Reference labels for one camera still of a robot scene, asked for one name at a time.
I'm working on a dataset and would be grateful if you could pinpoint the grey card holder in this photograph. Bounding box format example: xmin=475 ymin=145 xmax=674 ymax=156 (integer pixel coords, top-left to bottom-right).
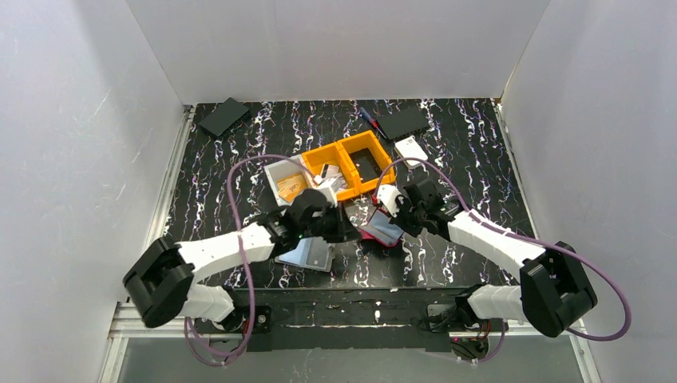
xmin=274 ymin=237 xmax=335 ymax=272

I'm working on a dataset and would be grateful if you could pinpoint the red card holder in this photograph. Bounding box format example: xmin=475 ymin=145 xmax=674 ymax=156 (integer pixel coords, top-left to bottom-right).
xmin=358 ymin=209 xmax=404 ymax=247

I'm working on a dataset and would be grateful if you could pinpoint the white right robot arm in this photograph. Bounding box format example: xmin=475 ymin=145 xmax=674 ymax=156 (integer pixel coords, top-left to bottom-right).
xmin=374 ymin=181 xmax=598 ymax=338

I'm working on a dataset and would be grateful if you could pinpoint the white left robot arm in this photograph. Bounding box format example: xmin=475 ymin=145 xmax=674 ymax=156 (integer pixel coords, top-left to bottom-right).
xmin=122 ymin=189 xmax=361 ymax=328

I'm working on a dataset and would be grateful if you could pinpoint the gold VIP card top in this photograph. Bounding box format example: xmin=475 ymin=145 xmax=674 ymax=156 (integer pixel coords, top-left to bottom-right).
xmin=276 ymin=173 xmax=307 ymax=203

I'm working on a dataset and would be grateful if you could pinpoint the white VIP card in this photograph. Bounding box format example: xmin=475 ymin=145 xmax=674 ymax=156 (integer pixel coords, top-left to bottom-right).
xmin=320 ymin=164 xmax=347 ymax=192

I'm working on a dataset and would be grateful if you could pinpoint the yellow bin with white cards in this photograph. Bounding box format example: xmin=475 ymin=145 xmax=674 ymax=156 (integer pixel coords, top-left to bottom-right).
xmin=302 ymin=142 xmax=360 ymax=201

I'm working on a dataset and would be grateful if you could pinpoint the black card in bin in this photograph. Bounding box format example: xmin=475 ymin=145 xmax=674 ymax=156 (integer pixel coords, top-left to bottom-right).
xmin=349 ymin=148 xmax=382 ymax=183

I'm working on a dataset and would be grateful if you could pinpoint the yellow bin with black card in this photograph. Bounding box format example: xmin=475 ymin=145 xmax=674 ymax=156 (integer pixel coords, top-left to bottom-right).
xmin=337 ymin=131 xmax=392 ymax=194

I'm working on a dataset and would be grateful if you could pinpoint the white plastic bin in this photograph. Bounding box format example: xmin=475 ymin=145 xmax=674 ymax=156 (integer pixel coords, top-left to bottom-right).
xmin=263 ymin=155 xmax=318 ymax=207

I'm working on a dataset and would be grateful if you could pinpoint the white small box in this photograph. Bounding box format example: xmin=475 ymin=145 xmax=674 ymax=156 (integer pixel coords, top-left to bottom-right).
xmin=394 ymin=136 xmax=428 ymax=170

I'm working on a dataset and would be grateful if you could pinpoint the black flat box right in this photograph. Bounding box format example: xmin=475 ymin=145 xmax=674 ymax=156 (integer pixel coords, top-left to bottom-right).
xmin=376 ymin=106 xmax=430 ymax=142

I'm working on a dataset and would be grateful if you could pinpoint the black flat box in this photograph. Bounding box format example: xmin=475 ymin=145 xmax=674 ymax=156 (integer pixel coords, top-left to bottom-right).
xmin=376 ymin=106 xmax=430 ymax=142
xmin=198 ymin=97 xmax=251 ymax=138

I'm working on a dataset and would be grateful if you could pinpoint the blue red pen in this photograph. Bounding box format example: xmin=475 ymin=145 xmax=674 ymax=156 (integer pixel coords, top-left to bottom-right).
xmin=358 ymin=107 xmax=380 ymax=131

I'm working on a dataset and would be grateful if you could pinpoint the black flat box left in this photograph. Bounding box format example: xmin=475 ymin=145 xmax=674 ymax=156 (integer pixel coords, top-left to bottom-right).
xmin=198 ymin=97 xmax=251 ymax=138

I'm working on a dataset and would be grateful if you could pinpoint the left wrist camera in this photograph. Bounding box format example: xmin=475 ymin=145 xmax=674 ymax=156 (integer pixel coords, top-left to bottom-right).
xmin=313 ymin=176 xmax=339 ymax=207

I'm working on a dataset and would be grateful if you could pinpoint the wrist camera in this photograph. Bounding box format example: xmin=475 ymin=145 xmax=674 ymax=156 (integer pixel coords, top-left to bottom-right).
xmin=372 ymin=184 xmax=402 ymax=217
xmin=313 ymin=176 xmax=339 ymax=207

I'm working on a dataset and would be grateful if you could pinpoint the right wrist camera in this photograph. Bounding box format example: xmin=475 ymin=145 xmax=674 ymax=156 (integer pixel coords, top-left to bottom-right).
xmin=372 ymin=184 xmax=402 ymax=217

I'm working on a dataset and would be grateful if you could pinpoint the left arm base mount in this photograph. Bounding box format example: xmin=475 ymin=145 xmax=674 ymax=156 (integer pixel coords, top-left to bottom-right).
xmin=184 ymin=306 xmax=273 ymax=336

